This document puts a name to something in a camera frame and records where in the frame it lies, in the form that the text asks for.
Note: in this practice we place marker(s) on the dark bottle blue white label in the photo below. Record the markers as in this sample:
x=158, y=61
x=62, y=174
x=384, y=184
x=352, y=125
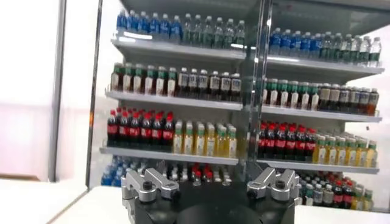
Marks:
x=354, y=100
x=214, y=85
x=344, y=99
x=373, y=102
x=193, y=83
x=236, y=87
x=203, y=84
x=363, y=101
x=225, y=86
x=182, y=82

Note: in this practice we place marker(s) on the small dark tea bottle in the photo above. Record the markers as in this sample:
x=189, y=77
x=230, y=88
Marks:
x=328, y=197
x=318, y=196

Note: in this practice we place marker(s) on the beverage display shelf unit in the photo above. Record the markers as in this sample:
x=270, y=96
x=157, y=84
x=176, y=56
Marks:
x=170, y=100
x=320, y=115

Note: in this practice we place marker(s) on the tall blue water bottle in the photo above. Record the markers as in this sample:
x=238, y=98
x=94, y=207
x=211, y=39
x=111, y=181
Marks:
x=275, y=42
x=122, y=22
x=143, y=23
x=305, y=45
x=164, y=27
x=132, y=22
x=315, y=46
x=176, y=29
x=154, y=25
x=285, y=43
x=295, y=44

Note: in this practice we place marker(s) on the green cap tea bottle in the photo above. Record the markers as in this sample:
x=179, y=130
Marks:
x=161, y=82
x=150, y=81
x=304, y=97
x=265, y=92
x=138, y=80
x=283, y=95
x=273, y=93
x=172, y=83
x=115, y=79
x=314, y=98
x=293, y=96
x=127, y=79

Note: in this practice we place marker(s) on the open brown cardboard box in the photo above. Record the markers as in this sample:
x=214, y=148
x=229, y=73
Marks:
x=18, y=177

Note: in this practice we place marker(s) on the tall clear water bottle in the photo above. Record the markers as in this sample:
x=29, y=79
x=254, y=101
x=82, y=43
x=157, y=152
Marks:
x=326, y=47
x=239, y=36
x=228, y=35
x=375, y=53
x=336, y=48
x=218, y=33
x=345, y=49
x=197, y=31
x=355, y=50
x=207, y=32
x=364, y=51
x=186, y=30

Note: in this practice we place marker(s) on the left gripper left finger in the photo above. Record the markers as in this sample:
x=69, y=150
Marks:
x=146, y=185

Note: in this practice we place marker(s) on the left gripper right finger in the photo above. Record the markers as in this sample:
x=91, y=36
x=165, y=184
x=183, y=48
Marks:
x=274, y=185

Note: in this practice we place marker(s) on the glass cooler door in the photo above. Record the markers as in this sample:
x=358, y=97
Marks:
x=76, y=91

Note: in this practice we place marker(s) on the dark bottle beige label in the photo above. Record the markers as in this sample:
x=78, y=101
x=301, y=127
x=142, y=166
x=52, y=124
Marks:
x=334, y=98
x=324, y=97

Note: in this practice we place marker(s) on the small yellow juice bottle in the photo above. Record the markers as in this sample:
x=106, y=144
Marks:
x=367, y=201
x=357, y=200

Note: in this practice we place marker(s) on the small red cap cola bottle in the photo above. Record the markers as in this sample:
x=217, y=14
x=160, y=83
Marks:
x=347, y=197
x=197, y=179
x=209, y=177
x=338, y=196

